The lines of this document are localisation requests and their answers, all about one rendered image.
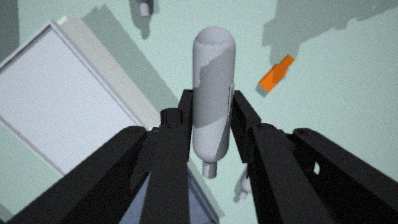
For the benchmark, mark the blue-grey open tray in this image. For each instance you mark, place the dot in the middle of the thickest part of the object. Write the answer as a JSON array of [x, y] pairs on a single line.
[[199, 214]]

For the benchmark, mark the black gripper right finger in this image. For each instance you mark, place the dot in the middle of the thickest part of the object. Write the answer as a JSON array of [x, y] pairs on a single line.
[[351, 190]]

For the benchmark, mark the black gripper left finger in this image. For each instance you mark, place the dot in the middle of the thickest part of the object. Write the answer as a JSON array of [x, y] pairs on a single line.
[[97, 190]]

